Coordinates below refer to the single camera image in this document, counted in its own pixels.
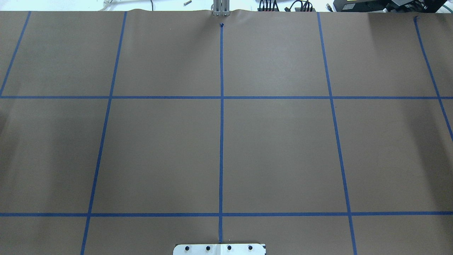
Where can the black monitor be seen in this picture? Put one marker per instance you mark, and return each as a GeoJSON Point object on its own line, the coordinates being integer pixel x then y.
{"type": "Point", "coordinates": [397, 6]}

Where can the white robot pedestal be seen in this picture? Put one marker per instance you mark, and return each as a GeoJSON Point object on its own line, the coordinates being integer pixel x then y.
{"type": "Point", "coordinates": [220, 249]}

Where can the aluminium frame post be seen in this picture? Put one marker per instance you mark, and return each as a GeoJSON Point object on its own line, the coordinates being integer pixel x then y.
{"type": "Point", "coordinates": [221, 8]}

